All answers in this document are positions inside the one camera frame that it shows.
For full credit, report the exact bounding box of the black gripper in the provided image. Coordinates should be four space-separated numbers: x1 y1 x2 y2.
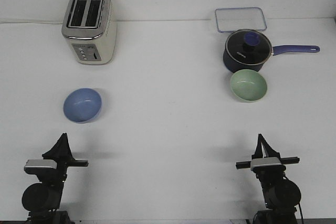
235 133 300 181
37 133 89 182

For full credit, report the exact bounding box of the blue bowl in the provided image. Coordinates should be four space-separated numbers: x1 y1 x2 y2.
63 88 102 123

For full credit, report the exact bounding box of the green bowl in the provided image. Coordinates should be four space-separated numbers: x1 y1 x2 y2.
230 69 268 103

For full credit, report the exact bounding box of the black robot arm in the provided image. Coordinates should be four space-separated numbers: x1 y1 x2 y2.
236 134 302 223
22 133 89 223

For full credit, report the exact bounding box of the dark blue saucepan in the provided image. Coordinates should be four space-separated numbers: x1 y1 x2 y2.
223 44 320 73

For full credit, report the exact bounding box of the glass pot lid blue knob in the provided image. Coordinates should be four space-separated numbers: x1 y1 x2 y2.
226 30 272 66

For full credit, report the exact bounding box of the silver two-slot toaster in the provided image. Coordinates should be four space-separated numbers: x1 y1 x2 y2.
61 0 118 65

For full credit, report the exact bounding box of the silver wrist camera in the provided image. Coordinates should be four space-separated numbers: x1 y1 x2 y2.
24 159 57 175
250 157 282 171

